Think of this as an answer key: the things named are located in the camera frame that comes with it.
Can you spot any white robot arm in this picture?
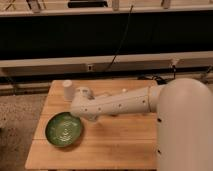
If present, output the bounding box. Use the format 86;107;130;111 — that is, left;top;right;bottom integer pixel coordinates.
71;78;213;171

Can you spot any white paper cup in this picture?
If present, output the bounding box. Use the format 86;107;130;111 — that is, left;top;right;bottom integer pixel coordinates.
62;80;75;101

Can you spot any white wall power strip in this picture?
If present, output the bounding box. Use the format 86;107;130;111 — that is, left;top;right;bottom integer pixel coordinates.
0;60;172;77

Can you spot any black hanging cable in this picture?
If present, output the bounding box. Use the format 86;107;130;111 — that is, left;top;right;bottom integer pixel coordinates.
101;4;135;73

